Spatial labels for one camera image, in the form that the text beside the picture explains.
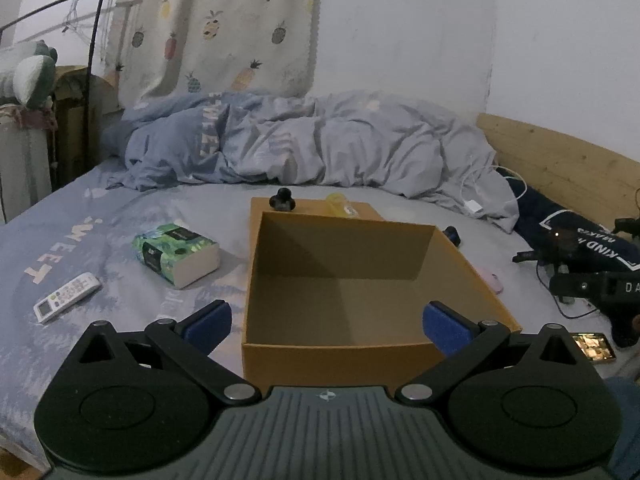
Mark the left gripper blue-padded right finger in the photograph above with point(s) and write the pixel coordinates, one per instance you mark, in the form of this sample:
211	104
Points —
466	346

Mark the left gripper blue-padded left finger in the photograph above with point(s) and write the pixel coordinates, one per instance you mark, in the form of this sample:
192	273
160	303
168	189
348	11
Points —
187	344

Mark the brown cardboard box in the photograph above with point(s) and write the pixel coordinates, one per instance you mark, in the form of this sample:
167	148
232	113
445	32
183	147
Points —
336	302

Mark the black flashlight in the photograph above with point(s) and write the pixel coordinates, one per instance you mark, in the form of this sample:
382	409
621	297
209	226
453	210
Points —
282	201

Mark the brown cardboard box lid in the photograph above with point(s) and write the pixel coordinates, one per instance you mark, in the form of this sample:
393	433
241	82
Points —
259	205

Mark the pink small object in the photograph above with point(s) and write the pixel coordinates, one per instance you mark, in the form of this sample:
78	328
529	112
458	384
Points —
490	279

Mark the dark printed garment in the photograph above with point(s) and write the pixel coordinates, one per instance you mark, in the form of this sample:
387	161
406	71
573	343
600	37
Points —
596	249

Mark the wooden headboard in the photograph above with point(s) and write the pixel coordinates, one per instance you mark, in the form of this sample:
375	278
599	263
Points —
599	184

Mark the smartphone with lit screen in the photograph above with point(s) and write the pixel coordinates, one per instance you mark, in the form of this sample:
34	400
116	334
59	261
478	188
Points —
595	347

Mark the green tissue pack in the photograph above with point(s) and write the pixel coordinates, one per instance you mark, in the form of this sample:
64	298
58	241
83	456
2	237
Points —
177	254

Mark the white remote control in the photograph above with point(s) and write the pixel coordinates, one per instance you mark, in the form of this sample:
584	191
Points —
65	297

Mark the blue printed bed sheet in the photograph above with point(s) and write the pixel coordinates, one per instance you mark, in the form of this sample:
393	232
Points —
89	226

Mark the blue-grey crumpled duvet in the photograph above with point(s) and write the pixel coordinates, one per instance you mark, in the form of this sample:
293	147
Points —
407	147

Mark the green white plush toy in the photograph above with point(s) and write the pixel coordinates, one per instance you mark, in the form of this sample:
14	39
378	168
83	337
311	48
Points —
27	73

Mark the pineapple print curtain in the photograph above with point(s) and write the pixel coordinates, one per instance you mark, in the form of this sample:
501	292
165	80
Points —
164	47

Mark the black metal clothes rack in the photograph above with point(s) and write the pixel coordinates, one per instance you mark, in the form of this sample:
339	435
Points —
77	103

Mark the white charger with cable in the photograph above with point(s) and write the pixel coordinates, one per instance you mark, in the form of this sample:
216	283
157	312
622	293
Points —
475	207

